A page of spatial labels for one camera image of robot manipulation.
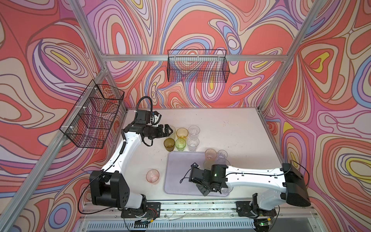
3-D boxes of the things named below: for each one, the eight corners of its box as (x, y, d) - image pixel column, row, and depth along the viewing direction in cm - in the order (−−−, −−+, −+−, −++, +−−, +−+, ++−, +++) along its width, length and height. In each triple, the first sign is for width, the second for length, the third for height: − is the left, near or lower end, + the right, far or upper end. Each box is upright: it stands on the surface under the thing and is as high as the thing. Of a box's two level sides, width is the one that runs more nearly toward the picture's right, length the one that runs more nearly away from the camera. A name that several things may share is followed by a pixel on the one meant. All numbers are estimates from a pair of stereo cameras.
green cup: (174, 149, 98) (173, 144, 92) (178, 142, 101) (178, 137, 96) (183, 153, 96) (183, 147, 91) (187, 146, 99) (187, 140, 94)
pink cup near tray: (147, 185, 83) (144, 181, 78) (149, 174, 88) (146, 169, 82) (159, 185, 83) (157, 181, 78) (160, 174, 88) (159, 169, 82)
